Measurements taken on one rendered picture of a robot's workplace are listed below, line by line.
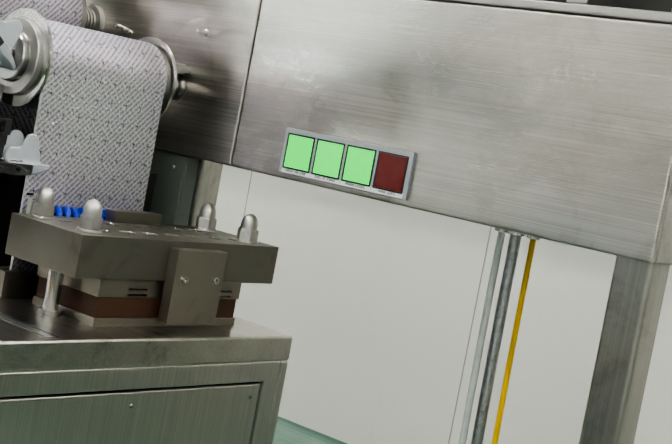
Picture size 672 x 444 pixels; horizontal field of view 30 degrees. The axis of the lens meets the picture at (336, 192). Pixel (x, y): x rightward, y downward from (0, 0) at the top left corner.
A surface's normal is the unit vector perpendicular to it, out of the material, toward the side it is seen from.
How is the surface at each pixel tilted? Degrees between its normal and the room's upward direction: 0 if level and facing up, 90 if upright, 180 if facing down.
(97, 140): 90
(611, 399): 90
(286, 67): 90
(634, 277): 90
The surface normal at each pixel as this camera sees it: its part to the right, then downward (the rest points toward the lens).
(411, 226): -0.63, -0.07
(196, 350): 0.76, 0.18
